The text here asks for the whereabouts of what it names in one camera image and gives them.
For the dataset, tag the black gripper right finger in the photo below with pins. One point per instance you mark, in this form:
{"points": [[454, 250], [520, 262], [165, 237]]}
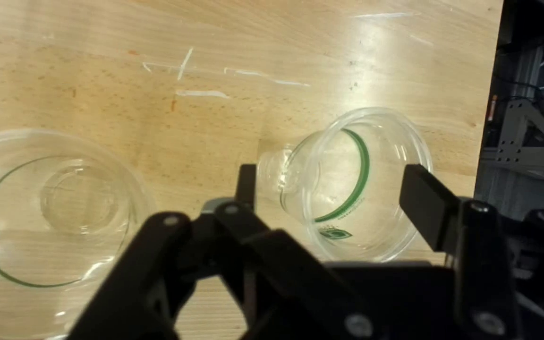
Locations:
{"points": [[430, 209]]}

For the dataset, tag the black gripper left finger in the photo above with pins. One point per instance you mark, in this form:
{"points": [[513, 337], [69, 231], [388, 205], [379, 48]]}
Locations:
{"points": [[178, 284]]}

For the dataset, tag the grey metal bracket frame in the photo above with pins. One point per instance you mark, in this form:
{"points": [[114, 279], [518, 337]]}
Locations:
{"points": [[524, 145]]}

